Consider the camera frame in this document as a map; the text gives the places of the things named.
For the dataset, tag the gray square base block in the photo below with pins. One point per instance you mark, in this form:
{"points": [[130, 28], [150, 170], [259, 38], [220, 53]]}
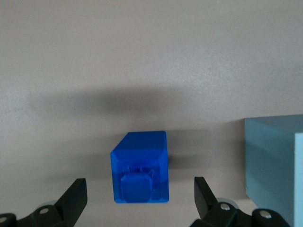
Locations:
{"points": [[270, 160]]}

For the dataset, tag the blue plastic part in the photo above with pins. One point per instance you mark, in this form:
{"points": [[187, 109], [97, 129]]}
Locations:
{"points": [[139, 165]]}

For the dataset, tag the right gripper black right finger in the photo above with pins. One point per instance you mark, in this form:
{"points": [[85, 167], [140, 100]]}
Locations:
{"points": [[206, 203]]}

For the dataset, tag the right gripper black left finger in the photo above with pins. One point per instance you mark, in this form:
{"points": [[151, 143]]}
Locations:
{"points": [[71, 203]]}

